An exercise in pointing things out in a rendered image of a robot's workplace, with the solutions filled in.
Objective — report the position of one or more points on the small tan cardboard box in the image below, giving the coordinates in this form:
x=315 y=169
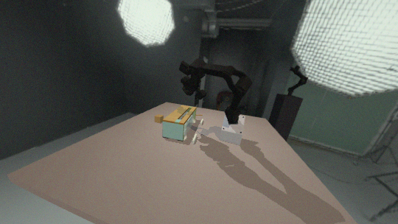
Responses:
x=158 y=118

